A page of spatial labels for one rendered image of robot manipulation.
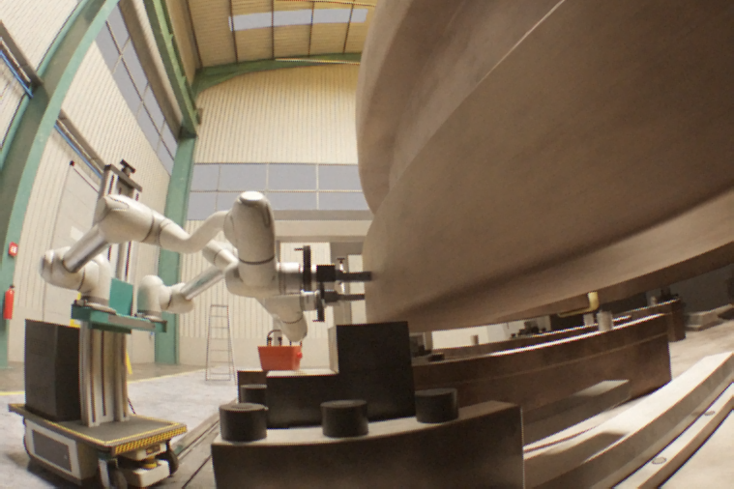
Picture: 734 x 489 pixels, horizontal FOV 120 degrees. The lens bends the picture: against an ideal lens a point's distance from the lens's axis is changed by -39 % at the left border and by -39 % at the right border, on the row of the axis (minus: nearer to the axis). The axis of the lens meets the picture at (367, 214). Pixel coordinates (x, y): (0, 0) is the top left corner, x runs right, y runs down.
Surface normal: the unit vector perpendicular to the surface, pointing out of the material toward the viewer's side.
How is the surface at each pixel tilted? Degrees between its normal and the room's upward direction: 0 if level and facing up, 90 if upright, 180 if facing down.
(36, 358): 90
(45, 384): 90
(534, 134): 90
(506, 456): 90
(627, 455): 72
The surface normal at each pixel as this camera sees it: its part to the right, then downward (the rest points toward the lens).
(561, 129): -0.92, -0.08
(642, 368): -0.15, -0.35
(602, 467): 0.20, -0.64
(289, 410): 0.23, -0.37
